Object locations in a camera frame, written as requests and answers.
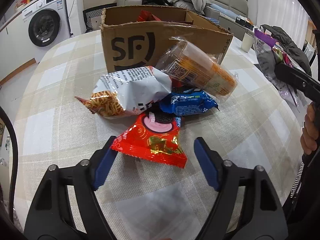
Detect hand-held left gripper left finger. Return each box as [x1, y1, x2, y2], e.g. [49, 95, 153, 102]
[24, 135, 117, 240]

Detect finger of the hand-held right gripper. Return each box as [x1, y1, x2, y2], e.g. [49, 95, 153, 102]
[275, 63, 320, 99]

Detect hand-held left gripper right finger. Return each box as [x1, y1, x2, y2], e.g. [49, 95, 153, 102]
[194, 137, 288, 240]

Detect purple white snack bag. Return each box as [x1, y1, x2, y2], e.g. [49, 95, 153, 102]
[254, 27, 309, 113]

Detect red cookie packet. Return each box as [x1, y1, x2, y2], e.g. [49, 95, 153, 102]
[111, 110, 188, 169]

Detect blue cookie packet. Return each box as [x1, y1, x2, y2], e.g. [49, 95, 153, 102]
[159, 87, 218, 117]

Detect white red noodle snack bag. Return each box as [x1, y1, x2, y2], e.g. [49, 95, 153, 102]
[74, 66, 173, 118]
[136, 9, 163, 22]

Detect orange cracker pack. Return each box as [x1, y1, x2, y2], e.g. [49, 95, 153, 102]
[155, 37, 238, 103]

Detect large cardboard box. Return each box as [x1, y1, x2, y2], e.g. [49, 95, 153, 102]
[100, 4, 234, 73]

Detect person's right hand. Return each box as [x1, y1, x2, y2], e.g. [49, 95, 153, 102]
[301, 102, 320, 155]

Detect black puffer jacket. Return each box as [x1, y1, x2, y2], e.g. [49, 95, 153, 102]
[260, 24, 313, 77]

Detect beige plaid tablecloth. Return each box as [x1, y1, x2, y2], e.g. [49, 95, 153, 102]
[9, 29, 304, 240]

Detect white cup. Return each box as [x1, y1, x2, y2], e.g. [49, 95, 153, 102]
[240, 31, 254, 53]

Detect small black box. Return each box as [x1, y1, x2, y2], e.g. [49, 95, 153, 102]
[236, 15, 253, 29]

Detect grey side cabinet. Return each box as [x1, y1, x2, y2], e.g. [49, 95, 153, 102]
[219, 14, 253, 40]

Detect small cardboard box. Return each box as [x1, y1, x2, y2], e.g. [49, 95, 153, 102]
[0, 119, 6, 147]

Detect white kitchen counter cabinets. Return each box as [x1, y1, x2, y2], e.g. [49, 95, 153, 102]
[0, 5, 38, 83]

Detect black white patterned basket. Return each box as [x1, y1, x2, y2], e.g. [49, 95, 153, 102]
[82, 7, 104, 32]

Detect white washing machine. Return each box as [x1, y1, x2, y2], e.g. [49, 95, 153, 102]
[21, 0, 72, 48]

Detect black white striped cord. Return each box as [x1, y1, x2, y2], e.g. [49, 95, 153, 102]
[291, 161, 305, 199]

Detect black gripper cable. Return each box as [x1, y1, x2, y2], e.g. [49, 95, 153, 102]
[0, 106, 18, 222]

